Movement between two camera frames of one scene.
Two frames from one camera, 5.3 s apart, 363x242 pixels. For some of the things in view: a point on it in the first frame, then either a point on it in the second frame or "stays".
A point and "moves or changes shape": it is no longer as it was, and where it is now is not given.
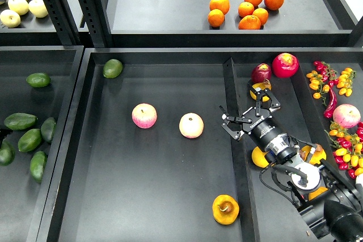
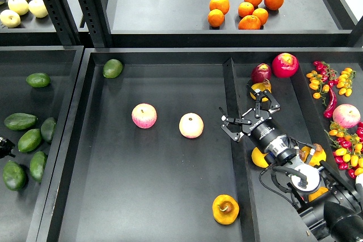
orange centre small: (245, 8) stays
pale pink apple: (191, 125) stays
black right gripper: (257, 122) stays
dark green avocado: (7, 153) moves or changes shape
